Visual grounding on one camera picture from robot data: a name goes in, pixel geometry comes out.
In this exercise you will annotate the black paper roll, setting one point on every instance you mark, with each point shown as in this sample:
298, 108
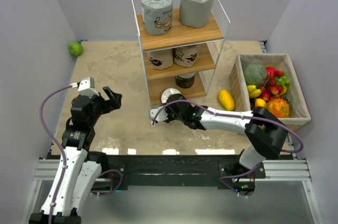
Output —
166, 93

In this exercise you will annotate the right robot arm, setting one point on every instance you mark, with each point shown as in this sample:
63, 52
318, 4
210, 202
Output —
264, 131

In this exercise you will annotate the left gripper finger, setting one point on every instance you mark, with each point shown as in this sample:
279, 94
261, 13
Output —
114, 101
109, 93

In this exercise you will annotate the white wire wooden shelf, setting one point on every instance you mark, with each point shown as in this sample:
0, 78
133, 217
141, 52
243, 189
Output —
209, 38

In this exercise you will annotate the orange fruit in basket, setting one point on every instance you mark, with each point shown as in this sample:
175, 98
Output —
260, 103

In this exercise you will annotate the black base frame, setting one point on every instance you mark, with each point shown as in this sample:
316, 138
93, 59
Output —
220, 171

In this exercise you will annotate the brown roll sheep logo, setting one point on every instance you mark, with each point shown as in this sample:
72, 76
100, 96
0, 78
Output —
161, 59

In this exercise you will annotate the red apple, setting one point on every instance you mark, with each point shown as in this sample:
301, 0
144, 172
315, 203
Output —
270, 72

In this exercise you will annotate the grey roll cartoon print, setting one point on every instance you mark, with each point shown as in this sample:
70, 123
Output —
157, 16

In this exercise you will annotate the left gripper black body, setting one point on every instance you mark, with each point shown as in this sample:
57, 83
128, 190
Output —
99, 105

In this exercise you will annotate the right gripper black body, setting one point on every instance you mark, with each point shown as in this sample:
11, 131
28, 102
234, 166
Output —
171, 115

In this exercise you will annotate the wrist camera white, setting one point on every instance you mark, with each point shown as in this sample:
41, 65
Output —
87, 85
158, 115

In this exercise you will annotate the green melon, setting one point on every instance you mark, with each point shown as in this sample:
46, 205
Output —
255, 74

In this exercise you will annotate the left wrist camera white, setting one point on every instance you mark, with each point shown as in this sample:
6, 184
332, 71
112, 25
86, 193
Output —
87, 85

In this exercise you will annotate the green grapes bunch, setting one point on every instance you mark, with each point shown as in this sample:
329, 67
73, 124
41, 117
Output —
282, 81

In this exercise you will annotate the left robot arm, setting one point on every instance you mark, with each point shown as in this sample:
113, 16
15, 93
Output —
78, 167

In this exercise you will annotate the woven basket white liner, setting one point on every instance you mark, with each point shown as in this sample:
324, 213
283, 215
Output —
292, 93

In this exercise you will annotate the orange horned melon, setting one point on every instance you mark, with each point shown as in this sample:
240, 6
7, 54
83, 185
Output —
280, 108

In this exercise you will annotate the yellow mango fruit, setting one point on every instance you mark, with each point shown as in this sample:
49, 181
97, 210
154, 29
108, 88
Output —
226, 100

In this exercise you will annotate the green lime fruit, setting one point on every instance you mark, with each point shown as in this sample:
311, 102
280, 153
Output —
76, 48

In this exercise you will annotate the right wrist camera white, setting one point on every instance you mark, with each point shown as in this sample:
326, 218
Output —
158, 115

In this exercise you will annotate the grey roll white label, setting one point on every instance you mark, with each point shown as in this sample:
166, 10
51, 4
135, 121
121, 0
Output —
195, 13

